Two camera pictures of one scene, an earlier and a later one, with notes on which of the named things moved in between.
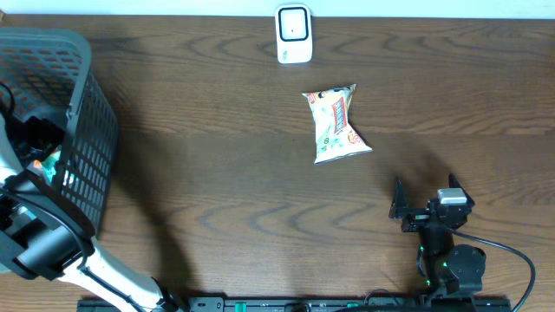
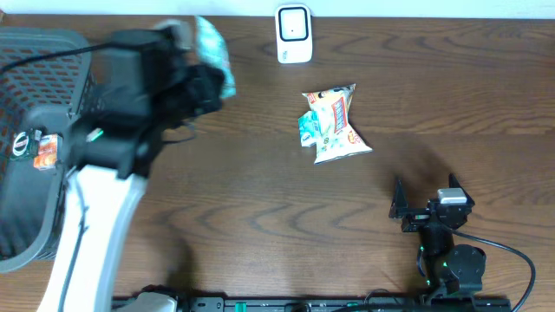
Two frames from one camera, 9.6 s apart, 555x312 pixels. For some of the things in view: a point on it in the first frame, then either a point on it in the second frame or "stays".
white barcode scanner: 294,33 stays
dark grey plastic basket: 47,73 stays
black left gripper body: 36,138 -> 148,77
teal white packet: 48,165 -> 212,51
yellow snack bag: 336,138 stays
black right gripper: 416,217 stays
